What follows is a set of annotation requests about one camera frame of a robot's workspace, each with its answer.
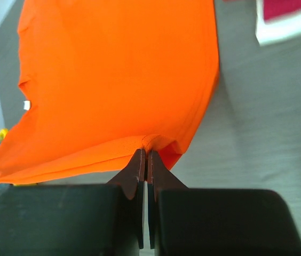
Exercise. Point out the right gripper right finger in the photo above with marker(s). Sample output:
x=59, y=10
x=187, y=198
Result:
x=216, y=221

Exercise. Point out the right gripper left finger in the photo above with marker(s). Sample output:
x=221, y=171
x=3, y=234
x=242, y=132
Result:
x=96, y=219

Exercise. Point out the orange t shirt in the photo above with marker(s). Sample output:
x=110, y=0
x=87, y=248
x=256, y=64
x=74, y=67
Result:
x=105, y=78

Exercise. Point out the folded white t shirt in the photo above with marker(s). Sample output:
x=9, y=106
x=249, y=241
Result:
x=276, y=30

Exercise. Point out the folded magenta t shirt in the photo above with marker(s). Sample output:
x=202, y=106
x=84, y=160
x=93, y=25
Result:
x=276, y=8

